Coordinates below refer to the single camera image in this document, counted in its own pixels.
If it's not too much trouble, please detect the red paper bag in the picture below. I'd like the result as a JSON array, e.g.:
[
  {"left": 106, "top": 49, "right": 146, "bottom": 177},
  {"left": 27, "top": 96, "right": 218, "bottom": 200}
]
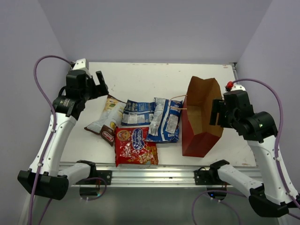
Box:
[{"left": 181, "top": 76, "right": 223, "bottom": 158}]

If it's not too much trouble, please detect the white brown chips bag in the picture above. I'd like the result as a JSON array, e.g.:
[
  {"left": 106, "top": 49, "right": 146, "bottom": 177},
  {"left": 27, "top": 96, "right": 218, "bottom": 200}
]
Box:
[{"left": 84, "top": 95, "right": 126, "bottom": 146}]

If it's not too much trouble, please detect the small blue snack bag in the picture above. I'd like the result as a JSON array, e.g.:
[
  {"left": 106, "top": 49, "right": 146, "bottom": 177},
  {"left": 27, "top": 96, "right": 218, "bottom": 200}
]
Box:
[{"left": 121, "top": 100, "right": 155, "bottom": 126}]

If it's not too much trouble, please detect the large blue snack bag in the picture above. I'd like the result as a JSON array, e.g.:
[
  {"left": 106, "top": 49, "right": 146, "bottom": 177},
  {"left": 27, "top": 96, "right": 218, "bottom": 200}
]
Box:
[{"left": 146, "top": 97, "right": 183, "bottom": 143}]

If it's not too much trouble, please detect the red candy bag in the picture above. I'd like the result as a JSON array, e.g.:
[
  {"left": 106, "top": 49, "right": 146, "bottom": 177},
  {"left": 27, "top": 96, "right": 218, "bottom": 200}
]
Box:
[{"left": 115, "top": 127, "right": 159, "bottom": 166}]

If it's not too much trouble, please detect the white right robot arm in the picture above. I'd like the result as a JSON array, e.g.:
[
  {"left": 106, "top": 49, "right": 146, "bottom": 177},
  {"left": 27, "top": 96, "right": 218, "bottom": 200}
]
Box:
[{"left": 209, "top": 82, "right": 300, "bottom": 218}]

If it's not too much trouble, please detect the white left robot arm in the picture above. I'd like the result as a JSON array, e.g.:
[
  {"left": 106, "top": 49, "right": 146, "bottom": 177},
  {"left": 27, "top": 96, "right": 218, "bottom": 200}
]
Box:
[{"left": 17, "top": 59, "right": 108, "bottom": 200}]

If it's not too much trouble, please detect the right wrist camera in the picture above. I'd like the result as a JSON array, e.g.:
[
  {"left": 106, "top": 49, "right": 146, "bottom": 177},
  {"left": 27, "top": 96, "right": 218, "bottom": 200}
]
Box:
[{"left": 225, "top": 81, "right": 246, "bottom": 92}]

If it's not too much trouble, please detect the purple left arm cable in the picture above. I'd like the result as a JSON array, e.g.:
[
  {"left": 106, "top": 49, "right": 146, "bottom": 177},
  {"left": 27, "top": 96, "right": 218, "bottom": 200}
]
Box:
[{"left": 26, "top": 55, "right": 74, "bottom": 225}]

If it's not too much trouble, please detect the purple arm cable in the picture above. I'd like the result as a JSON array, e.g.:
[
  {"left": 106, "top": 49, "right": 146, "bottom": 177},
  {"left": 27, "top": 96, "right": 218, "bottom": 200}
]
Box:
[
  {"left": 26, "top": 55, "right": 74, "bottom": 225},
  {"left": 231, "top": 78, "right": 300, "bottom": 213}
]

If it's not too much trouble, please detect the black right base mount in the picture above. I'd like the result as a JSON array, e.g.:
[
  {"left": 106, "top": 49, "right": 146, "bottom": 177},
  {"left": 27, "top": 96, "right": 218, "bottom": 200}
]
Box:
[{"left": 194, "top": 167, "right": 214, "bottom": 186}]

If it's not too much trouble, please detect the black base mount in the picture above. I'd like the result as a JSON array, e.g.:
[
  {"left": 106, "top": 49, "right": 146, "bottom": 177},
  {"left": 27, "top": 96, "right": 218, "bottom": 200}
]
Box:
[
  {"left": 96, "top": 170, "right": 113, "bottom": 185},
  {"left": 194, "top": 167, "right": 214, "bottom": 186}
]

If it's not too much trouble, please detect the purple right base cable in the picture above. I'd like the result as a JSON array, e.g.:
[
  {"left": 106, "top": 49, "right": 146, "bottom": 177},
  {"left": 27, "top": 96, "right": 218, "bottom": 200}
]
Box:
[{"left": 191, "top": 189, "right": 242, "bottom": 225}]

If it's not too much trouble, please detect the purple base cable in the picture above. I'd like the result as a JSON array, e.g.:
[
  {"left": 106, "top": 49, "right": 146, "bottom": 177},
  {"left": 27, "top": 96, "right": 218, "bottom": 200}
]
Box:
[
  {"left": 191, "top": 189, "right": 242, "bottom": 225},
  {"left": 81, "top": 177, "right": 108, "bottom": 201}
]

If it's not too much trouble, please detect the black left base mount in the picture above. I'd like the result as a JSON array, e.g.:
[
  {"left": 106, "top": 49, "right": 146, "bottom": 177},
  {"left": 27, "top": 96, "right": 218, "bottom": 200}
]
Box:
[{"left": 96, "top": 170, "right": 113, "bottom": 185}]

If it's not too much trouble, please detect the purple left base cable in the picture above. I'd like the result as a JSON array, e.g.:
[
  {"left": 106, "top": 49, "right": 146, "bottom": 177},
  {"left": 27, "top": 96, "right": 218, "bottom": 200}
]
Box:
[{"left": 81, "top": 177, "right": 108, "bottom": 201}]

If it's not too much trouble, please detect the aluminium mounting rail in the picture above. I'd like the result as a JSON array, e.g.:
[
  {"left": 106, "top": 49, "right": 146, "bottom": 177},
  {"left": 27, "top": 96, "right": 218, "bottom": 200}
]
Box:
[{"left": 96, "top": 163, "right": 209, "bottom": 188}]

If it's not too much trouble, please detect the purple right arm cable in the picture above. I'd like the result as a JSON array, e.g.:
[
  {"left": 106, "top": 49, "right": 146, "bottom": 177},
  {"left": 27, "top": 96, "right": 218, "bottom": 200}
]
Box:
[{"left": 231, "top": 78, "right": 300, "bottom": 213}]

